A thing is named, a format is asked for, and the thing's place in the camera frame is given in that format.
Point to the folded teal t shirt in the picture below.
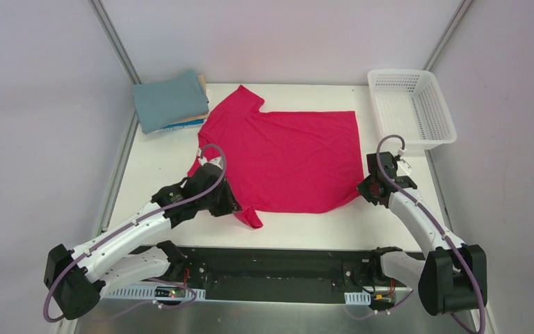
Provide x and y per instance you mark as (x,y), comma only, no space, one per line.
(162,103)

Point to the folded blue white t shirt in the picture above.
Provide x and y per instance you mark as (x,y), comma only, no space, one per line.
(182,125)

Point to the aluminium frame rail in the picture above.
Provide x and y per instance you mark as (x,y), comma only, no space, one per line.
(443,275)

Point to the red t shirt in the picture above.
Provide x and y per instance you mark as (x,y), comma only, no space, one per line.
(299,162)

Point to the left aluminium corner post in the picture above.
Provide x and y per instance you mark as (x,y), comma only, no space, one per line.
(114,38)

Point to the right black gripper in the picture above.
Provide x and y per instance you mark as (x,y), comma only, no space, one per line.
(369,191)

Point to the white plastic basket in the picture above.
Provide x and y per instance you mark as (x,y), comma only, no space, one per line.
(410,103)

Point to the white cable duct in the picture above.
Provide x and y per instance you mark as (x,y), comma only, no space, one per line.
(357,298)
(158,292)

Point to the right aluminium corner post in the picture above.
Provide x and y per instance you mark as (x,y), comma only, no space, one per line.
(447,35)

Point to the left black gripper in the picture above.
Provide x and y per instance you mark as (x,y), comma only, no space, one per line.
(229,200)

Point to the left white cable duct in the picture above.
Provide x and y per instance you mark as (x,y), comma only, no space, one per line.
(158,292)

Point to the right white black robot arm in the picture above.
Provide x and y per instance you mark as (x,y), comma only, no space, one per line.
(409,207)

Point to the aluminium corner post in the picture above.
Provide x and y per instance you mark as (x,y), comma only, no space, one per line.
(447,35)
(114,38)

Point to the right white cable duct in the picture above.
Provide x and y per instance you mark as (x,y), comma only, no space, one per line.
(357,298)

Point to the folded beige t shirt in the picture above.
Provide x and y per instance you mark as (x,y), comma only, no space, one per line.
(202,81)

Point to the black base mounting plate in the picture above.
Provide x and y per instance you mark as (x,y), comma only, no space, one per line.
(269,275)

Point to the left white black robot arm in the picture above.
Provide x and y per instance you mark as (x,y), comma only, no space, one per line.
(76,300)

